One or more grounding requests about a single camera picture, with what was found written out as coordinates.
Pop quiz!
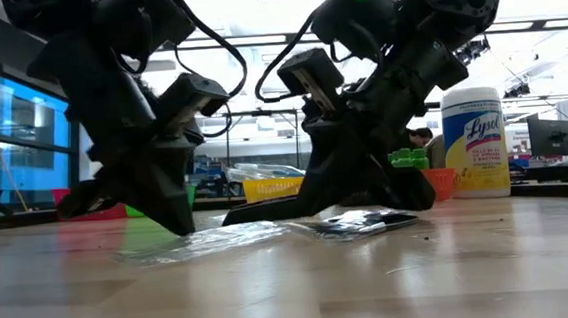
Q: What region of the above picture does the black comb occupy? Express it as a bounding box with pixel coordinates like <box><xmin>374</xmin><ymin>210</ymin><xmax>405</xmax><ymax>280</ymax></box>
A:
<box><xmin>287</xmin><ymin>206</ymin><xmax>422</xmax><ymax>247</ymax></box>

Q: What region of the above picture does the large glass window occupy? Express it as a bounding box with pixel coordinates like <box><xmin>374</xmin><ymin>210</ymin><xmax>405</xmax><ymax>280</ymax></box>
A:
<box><xmin>0</xmin><ymin>67</ymin><xmax>88</xmax><ymax>210</ymax></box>

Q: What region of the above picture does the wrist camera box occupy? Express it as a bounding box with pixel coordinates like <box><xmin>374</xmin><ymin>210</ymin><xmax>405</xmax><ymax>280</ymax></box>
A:
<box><xmin>155</xmin><ymin>70</ymin><xmax>233</xmax><ymax>135</ymax></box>
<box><xmin>274</xmin><ymin>46</ymin><xmax>348</xmax><ymax>118</ymax></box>

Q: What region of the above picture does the clear item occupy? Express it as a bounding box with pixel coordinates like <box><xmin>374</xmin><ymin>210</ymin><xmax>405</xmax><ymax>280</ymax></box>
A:
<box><xmin>116</xmin><ymin>218</ymin><xmax>292</xmax><ymax>269</ymax></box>

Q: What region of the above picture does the yellow plastic basket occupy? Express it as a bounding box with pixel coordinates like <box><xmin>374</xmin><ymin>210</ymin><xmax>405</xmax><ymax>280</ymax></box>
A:
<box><xmin>241</xmin><ymin>176</ymin><xmax>307</xmax><ymax>205</ymax></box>

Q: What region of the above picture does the orange plastic basket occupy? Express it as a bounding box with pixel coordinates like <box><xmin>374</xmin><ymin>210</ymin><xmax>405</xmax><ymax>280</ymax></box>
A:
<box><xmin>420</xmin><ymin>166</ymin><xmax>459</xmax><ymax>203</ymax></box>

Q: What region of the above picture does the black ceiling light cluster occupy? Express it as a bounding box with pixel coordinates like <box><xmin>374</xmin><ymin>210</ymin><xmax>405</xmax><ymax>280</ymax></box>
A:
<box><xmin>453</xmin><ymin>36</ymin><xmax>492</xmax><ymax>67</ymax></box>

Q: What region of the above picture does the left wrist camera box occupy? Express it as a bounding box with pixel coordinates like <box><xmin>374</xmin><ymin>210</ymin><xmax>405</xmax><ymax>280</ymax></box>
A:
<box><xmin>155</xmin><ymin>70</ymin><xmax>233</xmax><ymax>135</ymax></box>

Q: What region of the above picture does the green plastic basket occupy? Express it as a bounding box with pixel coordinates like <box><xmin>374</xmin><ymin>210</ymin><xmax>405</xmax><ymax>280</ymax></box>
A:
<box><xmin>124</xmin><ymin>184</ymin><xmax>200</xmax><ymax>220</ymax></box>

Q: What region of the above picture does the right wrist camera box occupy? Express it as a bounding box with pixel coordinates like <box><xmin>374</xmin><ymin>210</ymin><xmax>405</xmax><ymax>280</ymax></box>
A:
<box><xmin>274</xmin><ymin>46</ymin><xmax>348</xmax><ymax>118</ymax></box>

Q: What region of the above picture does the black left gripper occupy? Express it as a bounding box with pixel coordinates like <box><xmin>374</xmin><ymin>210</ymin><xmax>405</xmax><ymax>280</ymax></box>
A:
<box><xmin>24</xmin><ymin>24</ymin><xmax>205</xmax><ymax>246</ymax></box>

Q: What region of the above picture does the person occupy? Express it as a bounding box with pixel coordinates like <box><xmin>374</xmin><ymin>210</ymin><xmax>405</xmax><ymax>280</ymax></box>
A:
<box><xmin>425</xmin><ymin>134</ymin><xmax>447</xmax><ymax>170</ymax></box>
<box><xmin>401</xmin><ymin>125</ymin><xmax>436</xmax><ymax>153</ymax></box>

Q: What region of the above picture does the red plastic basket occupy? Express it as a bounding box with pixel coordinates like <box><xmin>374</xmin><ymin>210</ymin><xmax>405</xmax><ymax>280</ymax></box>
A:
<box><xmin>51</xmin><ymin>183</ymin><xmax>129</xmax><ymax>225</ymax></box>

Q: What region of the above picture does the Lysol wipes canister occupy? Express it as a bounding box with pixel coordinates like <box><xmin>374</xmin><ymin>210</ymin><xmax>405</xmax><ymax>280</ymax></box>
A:
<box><xmin>438</xmin><ymin>84</ymin><xmax>512</xmax><ymax>202</ymax></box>

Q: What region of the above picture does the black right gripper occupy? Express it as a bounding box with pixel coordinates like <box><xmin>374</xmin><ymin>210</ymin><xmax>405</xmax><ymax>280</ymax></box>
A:
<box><xmin>210</xmin><ymin>40</ymin><xmax>479</xmax><ymax>227</ymax></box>

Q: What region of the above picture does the black desktop monitor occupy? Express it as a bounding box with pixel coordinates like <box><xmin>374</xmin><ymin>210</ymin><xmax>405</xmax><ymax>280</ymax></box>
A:
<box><xmin>527</xmin><ymin>114</ymin><xmax>568</xmax><ymax>160</ymax></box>

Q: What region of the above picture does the LED light bar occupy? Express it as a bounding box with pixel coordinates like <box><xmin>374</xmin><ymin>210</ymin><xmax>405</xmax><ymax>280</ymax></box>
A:
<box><xmin>174</xmin><ymin>10</ymin><xmax>568</xmax><ymax>57</ymax></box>

